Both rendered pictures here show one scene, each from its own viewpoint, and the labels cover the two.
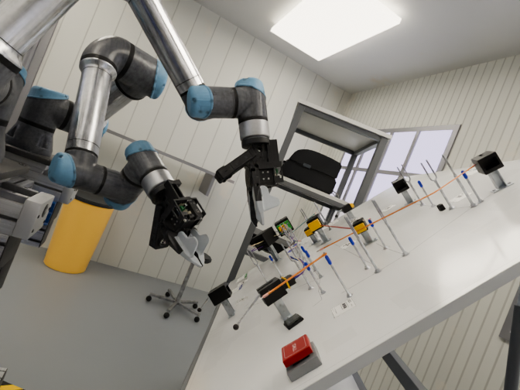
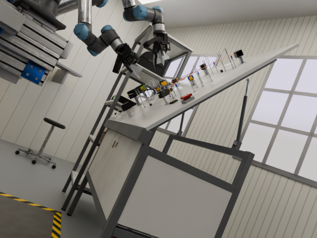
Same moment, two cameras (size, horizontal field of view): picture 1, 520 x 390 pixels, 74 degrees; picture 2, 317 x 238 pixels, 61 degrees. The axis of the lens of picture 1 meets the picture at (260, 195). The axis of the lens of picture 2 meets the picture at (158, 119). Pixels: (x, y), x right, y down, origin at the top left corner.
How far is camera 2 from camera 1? 0.95 m
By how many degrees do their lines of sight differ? 20
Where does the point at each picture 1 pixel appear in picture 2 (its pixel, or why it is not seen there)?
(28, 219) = (68, 49)
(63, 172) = (85, 31)
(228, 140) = (76, 48)
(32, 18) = not seen: outside the picture
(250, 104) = (159, 17)
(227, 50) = not seen: outside the picture
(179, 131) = not seen: hidden behind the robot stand
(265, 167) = (163, 43)
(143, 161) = (113, 33)
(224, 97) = (151, 12)
